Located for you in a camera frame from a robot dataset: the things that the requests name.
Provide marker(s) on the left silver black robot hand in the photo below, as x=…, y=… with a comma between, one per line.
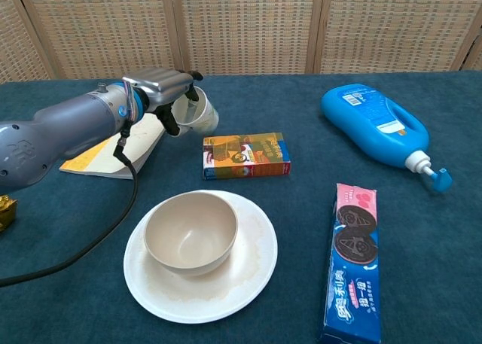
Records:
x=162, y=86

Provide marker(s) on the white floral paper cup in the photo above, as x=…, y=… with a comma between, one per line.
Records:
x=205, y=118

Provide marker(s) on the beige bowl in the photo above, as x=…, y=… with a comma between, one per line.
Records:
x=192, y=235

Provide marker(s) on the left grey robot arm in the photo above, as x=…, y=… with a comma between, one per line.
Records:
x=56, y=129

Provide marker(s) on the white round plate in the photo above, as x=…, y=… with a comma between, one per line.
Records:
x=241, y=280

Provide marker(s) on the woven wicker screen panel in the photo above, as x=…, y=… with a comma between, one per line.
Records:
x=248, y=28
x=15, y=39
x=395, y=28
x=105, y=28
x=472, y=56

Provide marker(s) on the yellow white notebook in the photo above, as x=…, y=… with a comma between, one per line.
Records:
x=101, y=163

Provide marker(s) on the dark blue tablecloth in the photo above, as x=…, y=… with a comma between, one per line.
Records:
x=263, y=95

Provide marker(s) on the colourful printed carton box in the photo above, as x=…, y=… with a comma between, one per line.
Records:
x=246, y=156

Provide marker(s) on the gold foil snack pack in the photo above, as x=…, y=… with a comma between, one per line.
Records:
x=7, y=212

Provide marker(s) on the blue pump detergent bottle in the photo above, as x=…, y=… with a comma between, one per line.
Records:
x=373, y=122

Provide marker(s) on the blue pink cookie box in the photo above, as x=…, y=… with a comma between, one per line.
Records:
x=354, y=265

